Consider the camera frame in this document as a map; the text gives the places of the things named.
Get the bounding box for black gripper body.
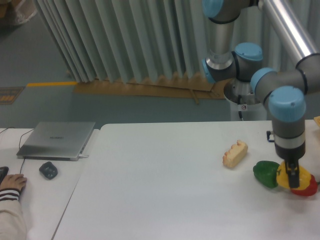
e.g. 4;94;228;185
274;142;306;160

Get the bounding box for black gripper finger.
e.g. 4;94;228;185
285;161;300;188

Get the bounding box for yellow bell pepper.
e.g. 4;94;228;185
276;161;311;191

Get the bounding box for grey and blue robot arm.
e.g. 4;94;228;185
202;0;320;190

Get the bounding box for striped cream sleeve forearm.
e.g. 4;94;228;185
0;188;27;240

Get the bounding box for green bell pepper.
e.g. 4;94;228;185
252;160;280;189

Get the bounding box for red bell pepper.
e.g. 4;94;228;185
290;174;318;197

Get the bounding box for person's bare hand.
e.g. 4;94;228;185
0;174;27;193

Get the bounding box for beige toy cake slice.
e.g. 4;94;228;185
222;140;248;168

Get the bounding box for flat brown cardboard sheet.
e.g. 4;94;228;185
73;72;230;104

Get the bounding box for white laptop charger plug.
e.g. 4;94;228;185
78;154;89;159

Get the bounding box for pale green pleated curtain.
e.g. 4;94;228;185
32;0;320;85

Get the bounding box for silver closed laptop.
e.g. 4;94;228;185
16;121;95;161

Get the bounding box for dark grey earbud case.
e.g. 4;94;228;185
39;161;58;180

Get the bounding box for black keyboard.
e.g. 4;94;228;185
0;166;9;184

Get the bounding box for orange floor sign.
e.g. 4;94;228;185
0;86;25;105

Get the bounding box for clear plastic bag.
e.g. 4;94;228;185
0;0;38;27

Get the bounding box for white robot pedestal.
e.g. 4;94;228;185
223;78;267;121

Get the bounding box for black mouse cable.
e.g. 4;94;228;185
18;128;35;176

